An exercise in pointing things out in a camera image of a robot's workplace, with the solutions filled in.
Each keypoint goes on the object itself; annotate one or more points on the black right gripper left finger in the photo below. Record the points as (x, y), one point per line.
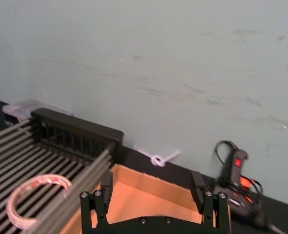
(95, 209)

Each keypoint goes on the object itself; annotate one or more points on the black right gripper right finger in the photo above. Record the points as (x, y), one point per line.
(214, 209)

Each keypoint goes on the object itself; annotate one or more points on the roll of white tape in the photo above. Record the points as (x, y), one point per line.
(12, 207)

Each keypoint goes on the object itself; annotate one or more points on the shallow brown cardboard tray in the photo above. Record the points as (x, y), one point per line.
(139, 195)

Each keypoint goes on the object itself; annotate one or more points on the black rack with steel bars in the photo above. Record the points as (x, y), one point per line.
(73, 124)

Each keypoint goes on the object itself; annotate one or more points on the clear plastic case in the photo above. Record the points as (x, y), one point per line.
(22, 108)

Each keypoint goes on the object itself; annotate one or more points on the plain pale wall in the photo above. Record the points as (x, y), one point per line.
(144, 61)

